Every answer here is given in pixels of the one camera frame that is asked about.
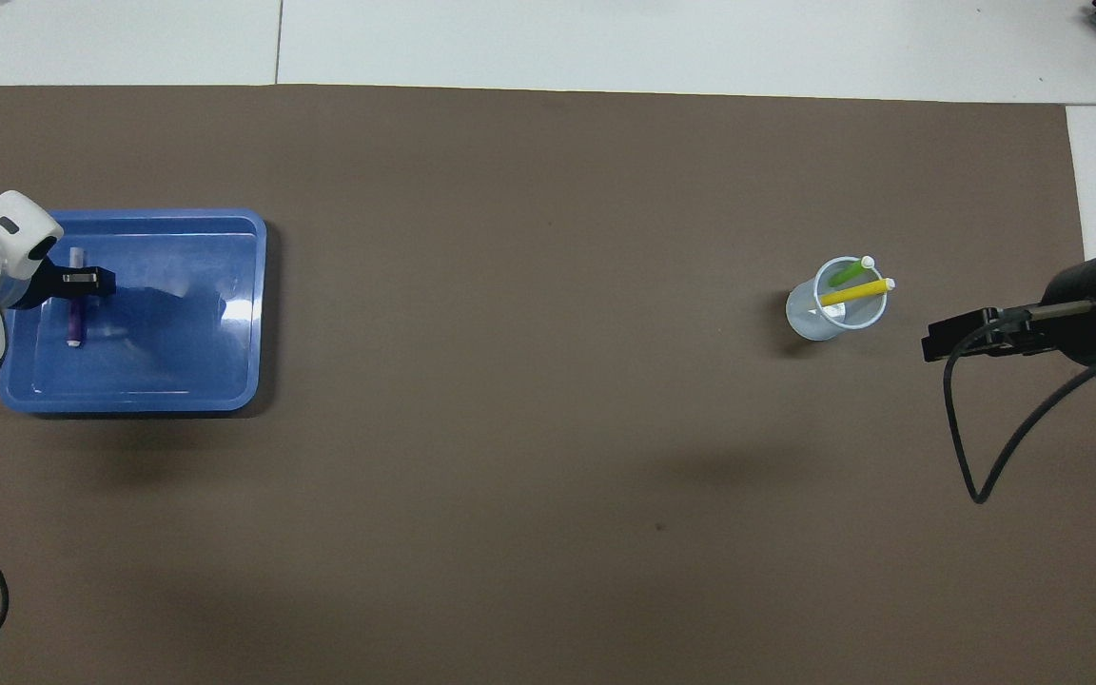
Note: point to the translucent plastic cup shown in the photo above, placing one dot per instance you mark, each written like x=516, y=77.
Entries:
x=810, y=319

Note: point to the yellow pen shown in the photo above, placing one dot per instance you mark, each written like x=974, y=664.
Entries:
x=852, y=294

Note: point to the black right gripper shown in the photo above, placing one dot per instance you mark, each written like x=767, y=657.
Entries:
x=1086, y=309

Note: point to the purple pen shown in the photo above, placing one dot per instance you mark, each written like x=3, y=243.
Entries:
x=75, y=323

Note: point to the brown table mat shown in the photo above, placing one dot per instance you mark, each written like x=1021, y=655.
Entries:
x=548, y=457

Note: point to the green pen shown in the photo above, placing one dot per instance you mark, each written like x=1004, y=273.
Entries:
x=850, y=274

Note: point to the blue plastic tray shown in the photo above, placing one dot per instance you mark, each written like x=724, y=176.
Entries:
x=177, y=371

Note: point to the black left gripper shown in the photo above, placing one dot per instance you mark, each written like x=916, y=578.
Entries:
x=39, y=287

